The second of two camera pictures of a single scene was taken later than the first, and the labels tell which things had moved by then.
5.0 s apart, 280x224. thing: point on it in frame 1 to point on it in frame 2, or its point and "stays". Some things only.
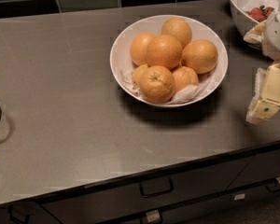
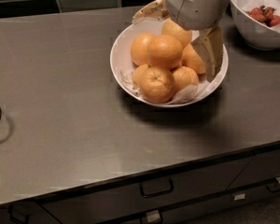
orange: [157, 84] stays
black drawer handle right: [274, 187] stays
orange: [139, 49] stays
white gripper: [278, 35] to [198, 7]
